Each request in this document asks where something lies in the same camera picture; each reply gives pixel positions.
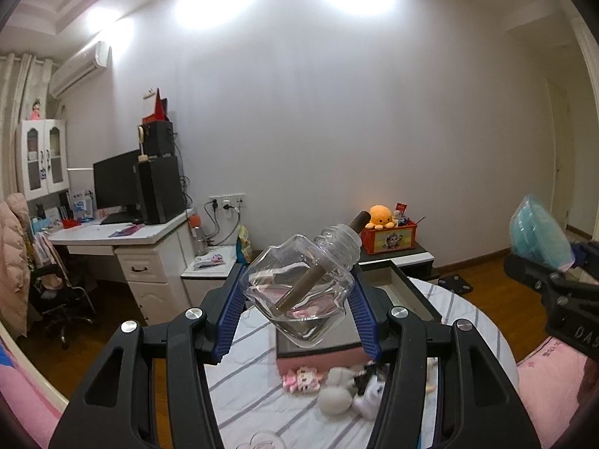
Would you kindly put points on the low dark-topped cabinet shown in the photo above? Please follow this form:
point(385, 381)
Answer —
point(397, 262)

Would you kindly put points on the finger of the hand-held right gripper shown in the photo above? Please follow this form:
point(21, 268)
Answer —
point(526, 271)
point(587, 259)

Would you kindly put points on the pink printed quilt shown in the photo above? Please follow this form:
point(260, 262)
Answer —
point(547, 383)

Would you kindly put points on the white desk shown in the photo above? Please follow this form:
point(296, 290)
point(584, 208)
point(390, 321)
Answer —
point(154, 280)

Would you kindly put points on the red and white toy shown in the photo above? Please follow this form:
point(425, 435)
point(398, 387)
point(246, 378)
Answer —
point(402, 213)

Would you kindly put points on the pink storage box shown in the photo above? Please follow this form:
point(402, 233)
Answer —
point(323, 362)

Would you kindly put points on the pink doll plush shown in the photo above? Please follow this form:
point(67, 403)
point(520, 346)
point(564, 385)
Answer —
point(302, 378)

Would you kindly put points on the pink printed packet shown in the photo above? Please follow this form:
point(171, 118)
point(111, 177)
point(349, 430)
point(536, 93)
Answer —
point(209, 260)

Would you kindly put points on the black floor scale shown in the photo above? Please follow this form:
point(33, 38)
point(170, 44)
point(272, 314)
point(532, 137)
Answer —
point(454, 285)

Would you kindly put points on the striped bed cover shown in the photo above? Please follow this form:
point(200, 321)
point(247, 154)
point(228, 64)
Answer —
point(262, 402)

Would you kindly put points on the white wall outlet strip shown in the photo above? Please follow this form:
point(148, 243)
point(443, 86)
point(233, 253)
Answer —
point(227, 199)

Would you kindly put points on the white air conditioner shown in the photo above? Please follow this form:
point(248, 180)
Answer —
point(79, 70)

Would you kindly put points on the clear glass bottle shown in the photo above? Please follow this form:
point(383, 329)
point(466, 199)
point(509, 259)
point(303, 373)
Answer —
point(271, 266)

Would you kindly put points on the cream bed footboard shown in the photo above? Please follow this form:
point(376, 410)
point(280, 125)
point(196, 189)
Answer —
point(37, 374)

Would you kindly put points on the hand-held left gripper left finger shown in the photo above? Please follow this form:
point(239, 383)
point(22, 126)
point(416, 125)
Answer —
point(229, 322)

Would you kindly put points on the black speaker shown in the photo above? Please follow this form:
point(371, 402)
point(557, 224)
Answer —
point(159, 138)

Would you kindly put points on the small pink doll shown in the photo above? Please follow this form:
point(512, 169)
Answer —
point(35, 110)

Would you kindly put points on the white nightstand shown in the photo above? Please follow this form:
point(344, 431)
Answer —
point(206, 290)

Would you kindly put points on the wooden desk ornament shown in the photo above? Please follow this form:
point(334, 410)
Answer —
point(142, 140)

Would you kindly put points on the white glass-door cabinet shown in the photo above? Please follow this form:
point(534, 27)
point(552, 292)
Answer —
point(42, 126)

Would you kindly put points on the orange toy box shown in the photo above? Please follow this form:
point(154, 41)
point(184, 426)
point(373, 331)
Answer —
point(388, 241)

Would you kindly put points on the red gift box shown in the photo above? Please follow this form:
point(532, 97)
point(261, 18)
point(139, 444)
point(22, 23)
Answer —
point(159, 110)

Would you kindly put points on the yellow snack bag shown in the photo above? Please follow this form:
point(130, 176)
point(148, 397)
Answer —
point(243, 248)

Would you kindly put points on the brown stick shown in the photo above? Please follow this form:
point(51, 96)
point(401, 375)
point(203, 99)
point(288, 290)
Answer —
point(360, 220)

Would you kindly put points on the orange-capped bottle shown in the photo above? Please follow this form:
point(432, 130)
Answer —
point(197, 238)

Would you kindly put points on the black monitor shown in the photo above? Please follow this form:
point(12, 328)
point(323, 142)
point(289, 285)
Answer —
point(114, 182)

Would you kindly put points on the black computer tower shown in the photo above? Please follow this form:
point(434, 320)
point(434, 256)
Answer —
point(159, 191)

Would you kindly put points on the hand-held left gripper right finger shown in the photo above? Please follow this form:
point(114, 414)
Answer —
point(362, 318)

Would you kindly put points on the teal pack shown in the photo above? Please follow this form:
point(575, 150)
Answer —
point(538, 234)

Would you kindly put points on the white door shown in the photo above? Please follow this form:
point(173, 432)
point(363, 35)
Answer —
point(559, 149)

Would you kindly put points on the clear plastic piece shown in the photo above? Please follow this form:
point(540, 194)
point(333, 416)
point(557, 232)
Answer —
point(262, 442)

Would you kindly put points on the orange octopus plush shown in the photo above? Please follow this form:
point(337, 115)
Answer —
point(380, 215)

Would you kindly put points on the black office chair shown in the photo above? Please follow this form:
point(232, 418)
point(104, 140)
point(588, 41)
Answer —
point(56, 308)

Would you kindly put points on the white plush toy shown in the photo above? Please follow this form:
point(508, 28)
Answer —
point(334, 395)

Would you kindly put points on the black keyboard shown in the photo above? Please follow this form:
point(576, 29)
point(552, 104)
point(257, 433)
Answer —
point(117, 219)

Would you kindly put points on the pink bed sheet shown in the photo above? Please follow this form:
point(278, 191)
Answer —
point(23, 407)

